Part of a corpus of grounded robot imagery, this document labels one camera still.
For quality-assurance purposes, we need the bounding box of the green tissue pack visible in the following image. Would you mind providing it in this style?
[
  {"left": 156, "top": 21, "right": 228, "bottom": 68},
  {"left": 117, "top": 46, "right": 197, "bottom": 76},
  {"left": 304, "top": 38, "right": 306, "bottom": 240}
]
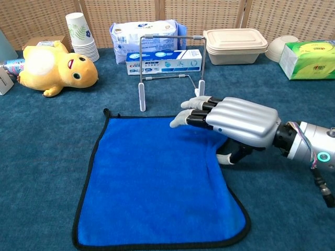
[{"left": 278, "top": 40, "right": 335, "bottom": 81}]

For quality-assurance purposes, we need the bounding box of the white blue tissue pack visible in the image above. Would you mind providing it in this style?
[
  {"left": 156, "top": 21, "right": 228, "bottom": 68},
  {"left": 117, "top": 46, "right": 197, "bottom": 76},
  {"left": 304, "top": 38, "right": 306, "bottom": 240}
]
[{"left": 109, "top": 19, "right": 188, "bottom": 65}]

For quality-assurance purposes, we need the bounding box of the brown cardboard box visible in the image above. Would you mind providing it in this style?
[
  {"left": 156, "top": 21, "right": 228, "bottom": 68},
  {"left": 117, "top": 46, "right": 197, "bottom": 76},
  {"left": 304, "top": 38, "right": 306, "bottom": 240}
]
[{"left": 22, "top": 36, "right": 73, "bottom": 53}]

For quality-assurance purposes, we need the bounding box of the yellow plush toy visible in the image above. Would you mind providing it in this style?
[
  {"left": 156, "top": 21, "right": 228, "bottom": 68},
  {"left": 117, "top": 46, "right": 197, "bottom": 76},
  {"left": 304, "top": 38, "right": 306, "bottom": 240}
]
[{"left": 17, "top": 41, "right": 99, "bottom": 98}]

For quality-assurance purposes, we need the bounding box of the woven folding screen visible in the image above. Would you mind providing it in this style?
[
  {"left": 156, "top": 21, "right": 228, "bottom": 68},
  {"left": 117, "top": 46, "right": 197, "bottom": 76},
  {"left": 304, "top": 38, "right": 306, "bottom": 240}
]
[{"left": 0, "top": 0, "right": 335, "bottom": 52}]

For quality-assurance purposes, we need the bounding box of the teal table cloth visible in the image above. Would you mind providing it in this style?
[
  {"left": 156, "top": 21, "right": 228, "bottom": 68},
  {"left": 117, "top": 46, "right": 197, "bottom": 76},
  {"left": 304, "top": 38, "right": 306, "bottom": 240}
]
[{"left": 0, "top": 45, "right": 335, "bottom": 251}]

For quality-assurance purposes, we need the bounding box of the blue white toothpaste box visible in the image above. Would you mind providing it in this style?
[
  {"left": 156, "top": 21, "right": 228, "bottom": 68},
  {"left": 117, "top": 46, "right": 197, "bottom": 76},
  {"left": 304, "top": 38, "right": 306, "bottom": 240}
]
[{"left": 126, "top": 49, "right": 204, "bottom": 76}]

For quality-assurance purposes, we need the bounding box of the grey-blue mug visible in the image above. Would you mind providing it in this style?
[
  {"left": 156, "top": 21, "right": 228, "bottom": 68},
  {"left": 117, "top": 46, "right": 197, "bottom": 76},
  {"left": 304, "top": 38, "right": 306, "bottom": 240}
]
[{"left": 0, "top": 28, "right": 19, "bottom": 62}]

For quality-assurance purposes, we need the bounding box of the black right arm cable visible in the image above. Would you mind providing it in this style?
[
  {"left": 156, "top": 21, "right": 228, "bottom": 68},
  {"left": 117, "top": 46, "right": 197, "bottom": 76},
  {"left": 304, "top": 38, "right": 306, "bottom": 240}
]
[{"left": 310, "top": 167, "right": 335, "bottom": 209}]

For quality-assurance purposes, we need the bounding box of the white cardboard box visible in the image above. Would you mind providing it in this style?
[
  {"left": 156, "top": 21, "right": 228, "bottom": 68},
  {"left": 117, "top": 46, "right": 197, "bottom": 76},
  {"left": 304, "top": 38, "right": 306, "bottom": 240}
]
[{"left": 0, "top": 65, "right": 15, "bottom": 96}]

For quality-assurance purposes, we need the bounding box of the blue cloth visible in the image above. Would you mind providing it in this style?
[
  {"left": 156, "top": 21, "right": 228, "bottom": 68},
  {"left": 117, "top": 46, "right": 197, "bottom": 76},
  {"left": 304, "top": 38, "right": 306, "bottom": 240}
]
[{"left": 72, "top": 108, "right": 251, "bottom": 251}]

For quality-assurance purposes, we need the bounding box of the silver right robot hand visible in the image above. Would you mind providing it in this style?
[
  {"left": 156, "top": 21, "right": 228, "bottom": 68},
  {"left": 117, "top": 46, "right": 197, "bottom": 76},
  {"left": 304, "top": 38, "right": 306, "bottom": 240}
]
[{"left": 169, "top": 95, "right": 282, "bottom": 165}]

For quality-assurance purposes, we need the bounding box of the beige lidded food container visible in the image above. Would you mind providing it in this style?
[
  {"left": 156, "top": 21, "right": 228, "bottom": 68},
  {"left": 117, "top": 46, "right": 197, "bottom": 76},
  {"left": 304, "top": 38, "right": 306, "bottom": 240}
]
[{"left": 203, "top": 28, "right": 269, "bottom": 66}]

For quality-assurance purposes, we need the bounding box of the small blue-labelled plastic bottle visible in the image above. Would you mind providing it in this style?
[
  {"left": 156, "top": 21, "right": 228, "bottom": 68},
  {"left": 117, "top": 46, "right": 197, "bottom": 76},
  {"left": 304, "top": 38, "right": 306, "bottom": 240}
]
[{"left": 2, "top": 58, "right": 26, "bottom": 77}]

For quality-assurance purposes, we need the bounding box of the metal wire rack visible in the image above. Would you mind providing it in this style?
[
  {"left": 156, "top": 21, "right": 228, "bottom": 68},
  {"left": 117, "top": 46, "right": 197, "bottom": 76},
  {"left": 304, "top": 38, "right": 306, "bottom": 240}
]
[{"left": 138, "top": 34, "right": 207, "bottom": 112}]

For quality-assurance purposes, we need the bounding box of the stack of paper cups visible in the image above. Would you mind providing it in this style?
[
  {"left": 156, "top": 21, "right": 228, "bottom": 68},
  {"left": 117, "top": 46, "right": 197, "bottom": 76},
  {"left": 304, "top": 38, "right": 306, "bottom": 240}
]
[{"left": 65, "top": 12, "right": 101, "bottom": 63}]

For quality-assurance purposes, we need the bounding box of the white bowl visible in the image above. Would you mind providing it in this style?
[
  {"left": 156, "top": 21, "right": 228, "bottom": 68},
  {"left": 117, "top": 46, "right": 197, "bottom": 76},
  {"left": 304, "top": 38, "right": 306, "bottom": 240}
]
[{"left": 265, "top": 35, "right": 300, "bottom": 63}]

